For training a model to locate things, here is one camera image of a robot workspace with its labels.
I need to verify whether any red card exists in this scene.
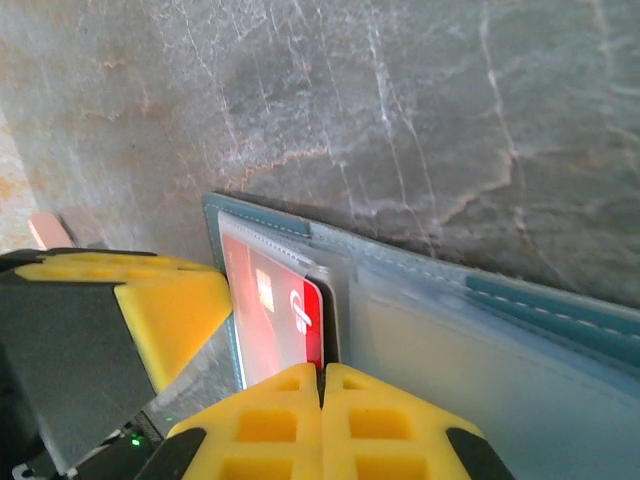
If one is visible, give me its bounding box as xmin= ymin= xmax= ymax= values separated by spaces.
xmin=219 ymin=232 xmax=324 ymax=389

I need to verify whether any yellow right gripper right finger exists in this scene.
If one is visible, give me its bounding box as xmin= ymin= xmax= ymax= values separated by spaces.
xmin=322 ymin=363 xmax=516 ymax=480

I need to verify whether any small beige object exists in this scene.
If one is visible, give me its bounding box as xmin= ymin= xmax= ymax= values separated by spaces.
xmin=27 ymin=211 xmax=65 ymax=250

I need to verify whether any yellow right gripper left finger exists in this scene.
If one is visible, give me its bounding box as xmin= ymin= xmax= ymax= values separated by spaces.
xmin=134 ymin=363 xmax=322 ymax=480

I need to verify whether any blue card holder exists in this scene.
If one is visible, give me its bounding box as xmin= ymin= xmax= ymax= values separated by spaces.
xmin=201 ymin=192 xmax=640 ymax=480

